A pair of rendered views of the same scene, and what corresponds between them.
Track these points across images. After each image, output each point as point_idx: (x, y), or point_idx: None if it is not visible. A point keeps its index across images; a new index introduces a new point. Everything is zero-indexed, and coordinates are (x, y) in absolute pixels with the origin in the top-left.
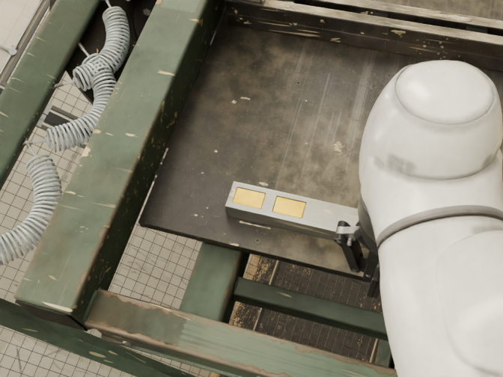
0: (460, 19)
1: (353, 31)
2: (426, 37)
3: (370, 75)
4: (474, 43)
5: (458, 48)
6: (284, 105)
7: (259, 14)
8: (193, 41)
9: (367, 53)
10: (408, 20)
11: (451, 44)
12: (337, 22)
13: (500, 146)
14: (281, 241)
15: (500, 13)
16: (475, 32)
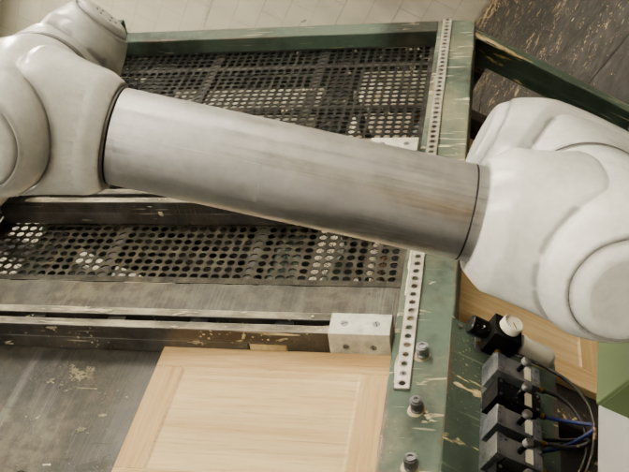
0: (104, 310)
1: (18, 331)
2: (74, 329)
3: (34, 368)
4: (110, 328)
5: (103, 334)
6: None
7: None
8: None
9: (36, 350)
10: (65, 317)
11: (96, 332)
12: (2, 326)
13: (127, 412)
14: None
15: (163, 303)
16: (112, 319)
